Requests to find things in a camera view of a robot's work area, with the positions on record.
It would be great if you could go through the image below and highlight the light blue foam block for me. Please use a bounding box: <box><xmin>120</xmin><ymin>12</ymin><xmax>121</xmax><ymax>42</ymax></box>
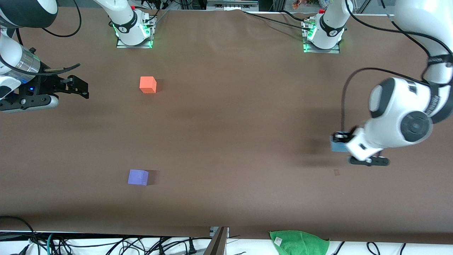
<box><xmin>331</xmin><ymin>136</ymin><xmax>351</xmax><ymax>153</ymax></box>

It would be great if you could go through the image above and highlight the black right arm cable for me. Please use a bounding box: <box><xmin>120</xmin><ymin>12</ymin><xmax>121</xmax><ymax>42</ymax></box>
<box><xmin>0</xmin><ymin>0</ymin><xmax>82</xmax><ymax>75</ymax></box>

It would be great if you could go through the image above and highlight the dark metal stand post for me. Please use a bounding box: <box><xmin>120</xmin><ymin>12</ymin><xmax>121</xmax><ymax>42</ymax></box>
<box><xmin>203</xmin><ymin>227</ymin><xmax>229</xmax><ymax>255</ymax></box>

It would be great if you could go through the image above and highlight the short black table cable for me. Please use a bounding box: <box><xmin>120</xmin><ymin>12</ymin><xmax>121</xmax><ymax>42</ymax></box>
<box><xmin>281</xmin><ymin>10</ymin><xmax>309</xmax><ymax>22</ymax></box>

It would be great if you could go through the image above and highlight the grey metal box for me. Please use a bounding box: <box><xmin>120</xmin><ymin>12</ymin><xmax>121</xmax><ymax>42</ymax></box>
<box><xmin>206</xmin><ymin>0</ymin><xmax>259</xmax><ymax>11</ymax></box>

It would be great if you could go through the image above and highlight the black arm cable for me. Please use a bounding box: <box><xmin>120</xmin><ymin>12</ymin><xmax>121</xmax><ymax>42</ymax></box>
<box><xmin>0</xmin><ymin>0</ymin><xmax>82</xmax><ymax>75</ymax></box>
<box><xmin>340</xmin><ymin>0</ymin><xmax>453</xmax><ymax>134</ymax></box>

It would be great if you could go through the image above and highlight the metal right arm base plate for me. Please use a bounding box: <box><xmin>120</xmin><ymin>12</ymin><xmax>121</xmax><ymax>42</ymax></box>
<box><xmin>116</xmin><ymin>34</ymin><xmax>153</xmax><ymax>49</ymax></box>

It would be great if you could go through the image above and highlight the orange foam block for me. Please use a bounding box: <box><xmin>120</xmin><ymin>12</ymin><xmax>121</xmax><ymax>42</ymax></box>
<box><xmin>139</xmin><ymin>76</ymin><xmax>157</xmax><ymax>94</ymax></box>

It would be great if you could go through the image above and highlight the green microfibre cloth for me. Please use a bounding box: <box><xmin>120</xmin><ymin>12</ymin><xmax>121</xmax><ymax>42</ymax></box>
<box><xmin>269</xmin><ymin>231</ymin><xmax>330</xmax><ymax>255</ymax></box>

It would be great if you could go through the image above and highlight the purple foam block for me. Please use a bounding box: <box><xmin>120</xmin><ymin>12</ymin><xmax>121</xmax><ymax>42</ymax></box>
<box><xmin>128</xmin><ymin>169</ymin><xmax>149</xmax><ymax>186</ymax></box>

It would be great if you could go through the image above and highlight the long black table cable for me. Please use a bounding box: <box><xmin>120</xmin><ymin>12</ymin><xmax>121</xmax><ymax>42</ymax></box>
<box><xmin>242</xmin><ymin>11</ymin><xmax>312</xmax><ymax>32</ymax></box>

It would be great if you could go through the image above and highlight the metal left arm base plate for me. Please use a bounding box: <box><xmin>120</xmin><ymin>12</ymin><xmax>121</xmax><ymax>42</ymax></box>
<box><xmin>303</xmin><ymin>19</ymin><xmax>341</xmax><ymax>54</ymax></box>

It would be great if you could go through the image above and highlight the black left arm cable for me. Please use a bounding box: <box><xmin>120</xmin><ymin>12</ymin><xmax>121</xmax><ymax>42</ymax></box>
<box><xmin>340</xmin><ymin>0</ymin><xmax>453</xmax><ymax>134</ymax></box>

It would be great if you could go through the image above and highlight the black looping floor cable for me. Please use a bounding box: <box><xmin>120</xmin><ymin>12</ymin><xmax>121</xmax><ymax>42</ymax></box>
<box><xmin>0</xmin><ymin>215</ymin><xmax>38</xmax><ymax>255</ymax></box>

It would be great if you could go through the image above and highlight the colourful toy pile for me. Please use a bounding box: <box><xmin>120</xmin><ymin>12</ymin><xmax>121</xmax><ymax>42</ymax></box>
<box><xmin>292</xmin><ymin>0</ymin><xmax>331</xmax><ymax>10</ymax></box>

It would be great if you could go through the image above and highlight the brown table cover sheet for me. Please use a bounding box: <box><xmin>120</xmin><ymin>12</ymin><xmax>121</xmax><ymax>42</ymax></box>
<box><xmin>0</xmin><ymin>6</ymin><xmax>453</xmax><ymax>245</ymax></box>

